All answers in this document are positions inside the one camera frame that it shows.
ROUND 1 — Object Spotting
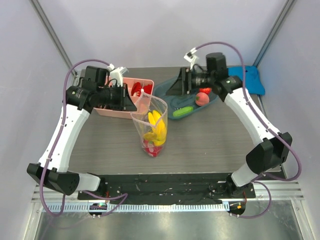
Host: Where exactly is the white slotted cable duct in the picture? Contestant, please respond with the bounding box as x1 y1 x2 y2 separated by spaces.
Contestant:
42 202 230 212

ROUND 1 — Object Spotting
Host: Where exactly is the red strawberry toy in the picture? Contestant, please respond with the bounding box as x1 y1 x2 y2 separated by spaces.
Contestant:
199 87 212 95

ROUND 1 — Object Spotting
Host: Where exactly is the yellow banana bunch toy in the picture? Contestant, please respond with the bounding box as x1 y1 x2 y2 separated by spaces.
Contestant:
143 110 167 147

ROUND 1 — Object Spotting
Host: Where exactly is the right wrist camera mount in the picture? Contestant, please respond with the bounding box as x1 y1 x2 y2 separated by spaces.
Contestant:
183 47 199 70

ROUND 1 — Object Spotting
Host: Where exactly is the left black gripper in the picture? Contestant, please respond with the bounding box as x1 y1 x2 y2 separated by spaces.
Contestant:
97 82 137 111

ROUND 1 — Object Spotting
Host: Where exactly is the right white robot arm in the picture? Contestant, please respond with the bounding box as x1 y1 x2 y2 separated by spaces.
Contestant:
166 50 293 198

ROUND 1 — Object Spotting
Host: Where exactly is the red fabric item right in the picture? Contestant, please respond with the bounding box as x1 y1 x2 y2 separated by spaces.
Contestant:
142 84 153 95

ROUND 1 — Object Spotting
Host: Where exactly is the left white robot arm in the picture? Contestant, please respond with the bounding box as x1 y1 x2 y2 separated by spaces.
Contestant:
26 66 137 200

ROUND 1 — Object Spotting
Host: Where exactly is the clear pink zip top bag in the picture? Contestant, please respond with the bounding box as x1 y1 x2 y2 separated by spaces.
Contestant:
130 92 168 155

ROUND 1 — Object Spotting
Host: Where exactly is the green cucumber toy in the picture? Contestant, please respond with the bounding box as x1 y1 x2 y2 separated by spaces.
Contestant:
172 106 194 118

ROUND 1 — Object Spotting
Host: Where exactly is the teal plastic fruit tray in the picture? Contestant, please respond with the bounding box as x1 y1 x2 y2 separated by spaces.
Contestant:
153 76 218 120

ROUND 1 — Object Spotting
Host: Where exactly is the red fabric item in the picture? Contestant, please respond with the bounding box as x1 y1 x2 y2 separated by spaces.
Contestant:
131 82 142 97
142 84 153 95

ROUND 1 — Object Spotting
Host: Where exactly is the pink peach toy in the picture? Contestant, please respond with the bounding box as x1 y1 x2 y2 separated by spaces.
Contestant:
195 92 210 107

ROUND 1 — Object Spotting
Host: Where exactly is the folded blue cloth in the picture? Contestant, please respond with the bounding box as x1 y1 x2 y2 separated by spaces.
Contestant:
228 66 266 96

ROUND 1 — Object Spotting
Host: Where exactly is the pink divided organizer box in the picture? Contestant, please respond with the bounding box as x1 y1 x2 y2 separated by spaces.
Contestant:
95 77 155 119

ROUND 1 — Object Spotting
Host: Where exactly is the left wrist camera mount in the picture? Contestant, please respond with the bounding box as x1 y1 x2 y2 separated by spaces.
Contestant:
106 64 128 87

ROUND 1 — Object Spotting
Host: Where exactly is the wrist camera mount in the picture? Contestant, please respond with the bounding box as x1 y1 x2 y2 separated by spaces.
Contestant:
183 47 199 70
106 64 128 87

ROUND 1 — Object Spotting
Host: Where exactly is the red fabric item left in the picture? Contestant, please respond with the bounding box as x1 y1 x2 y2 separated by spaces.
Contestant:
131 82 142 97

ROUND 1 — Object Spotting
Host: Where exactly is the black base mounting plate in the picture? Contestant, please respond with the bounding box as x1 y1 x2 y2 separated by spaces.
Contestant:
77 174 256 201

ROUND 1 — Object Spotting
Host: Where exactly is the pink dragon fruit toy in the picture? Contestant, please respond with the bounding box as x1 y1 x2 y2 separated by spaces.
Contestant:
142 140 163 158

